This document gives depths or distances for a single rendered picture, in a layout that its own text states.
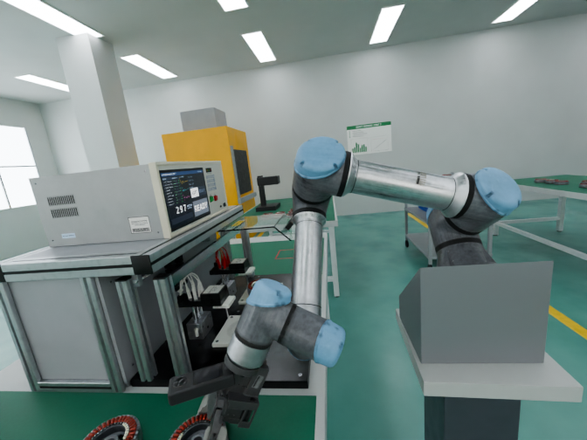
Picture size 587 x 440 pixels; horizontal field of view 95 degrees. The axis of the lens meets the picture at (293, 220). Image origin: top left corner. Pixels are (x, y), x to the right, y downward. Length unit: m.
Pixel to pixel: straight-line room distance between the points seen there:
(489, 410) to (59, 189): 1.29
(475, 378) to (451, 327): 0.12
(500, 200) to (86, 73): 5.00
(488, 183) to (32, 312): 1.16
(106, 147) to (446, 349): 4.74
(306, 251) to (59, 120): 8.42
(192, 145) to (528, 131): 6.33
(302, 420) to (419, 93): 6.16
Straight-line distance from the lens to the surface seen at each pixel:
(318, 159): 0.64
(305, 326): 0.51
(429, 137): 6.41
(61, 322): 0.94
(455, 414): 0.98
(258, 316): 0.51
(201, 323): 0.94
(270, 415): 0.72
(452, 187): 0.74
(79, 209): 0.96
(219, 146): 4.54
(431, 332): 0.79
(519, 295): 0.82
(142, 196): 0.82
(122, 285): 0.77
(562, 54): 7.61
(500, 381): 0.85
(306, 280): 0.66
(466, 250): 0.83
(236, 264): 1.08
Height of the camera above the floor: 1.28
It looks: 12 degrees down
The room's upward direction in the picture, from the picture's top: 6 degrees counter-clockwise
